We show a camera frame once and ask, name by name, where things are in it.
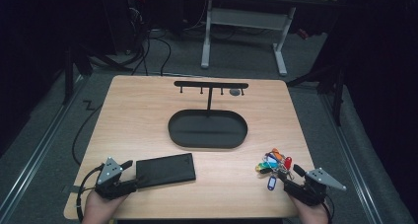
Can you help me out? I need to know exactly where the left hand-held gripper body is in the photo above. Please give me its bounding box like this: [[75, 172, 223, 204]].
[[94, 156, 124, 200]]

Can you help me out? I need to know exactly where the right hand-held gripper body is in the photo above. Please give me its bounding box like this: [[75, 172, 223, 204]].
[[288, 167, 347, 207]]

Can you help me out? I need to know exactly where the key bunch with coloured tags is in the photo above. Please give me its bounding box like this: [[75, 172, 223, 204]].
[[254, 147, 294, 191]]

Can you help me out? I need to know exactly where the black wallet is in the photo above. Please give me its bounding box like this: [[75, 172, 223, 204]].
[[135, 152, 197, 189]]

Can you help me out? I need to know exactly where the black key stand with tray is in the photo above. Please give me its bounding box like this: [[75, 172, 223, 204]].
[[168, 80, 249, 150]]

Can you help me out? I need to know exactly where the person's right hand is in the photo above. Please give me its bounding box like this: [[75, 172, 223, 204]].
[[288, 193, 330, 224]]

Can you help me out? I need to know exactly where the person's left hand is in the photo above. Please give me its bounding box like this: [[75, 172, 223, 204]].
[[81, 189, 128, 224]]

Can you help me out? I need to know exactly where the black metal stand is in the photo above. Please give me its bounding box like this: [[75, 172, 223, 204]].
[[61, 42, 134, 106], [286, 64, 347, 127]]

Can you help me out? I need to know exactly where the dark computer tower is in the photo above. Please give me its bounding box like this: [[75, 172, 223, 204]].
[[102, 0, 150, 55]]

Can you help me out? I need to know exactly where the white-legged desk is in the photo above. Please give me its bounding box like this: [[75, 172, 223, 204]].
[[196, 0, 340, 77]]

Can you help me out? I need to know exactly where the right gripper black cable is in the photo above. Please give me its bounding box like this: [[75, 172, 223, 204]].
[[322, 194, 335, 224]]

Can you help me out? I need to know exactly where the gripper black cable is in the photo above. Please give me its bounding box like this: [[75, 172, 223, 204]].
[[75, 164, 105, 223], [322, 194, 335, 224]]

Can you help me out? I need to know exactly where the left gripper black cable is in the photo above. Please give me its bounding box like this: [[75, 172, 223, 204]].
[[75, 164, 105, 223]]

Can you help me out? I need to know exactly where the black floor cable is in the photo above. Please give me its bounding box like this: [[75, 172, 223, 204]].
[[71, 100, 104, 167]]

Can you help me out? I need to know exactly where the metal floor rail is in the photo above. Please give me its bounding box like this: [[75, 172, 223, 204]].
[[0, 75, 87, 220], [318, 91, 384, 224]]

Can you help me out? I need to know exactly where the bundle of black floor cables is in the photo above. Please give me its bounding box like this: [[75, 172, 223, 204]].
[[129, 28, 173, 77]]

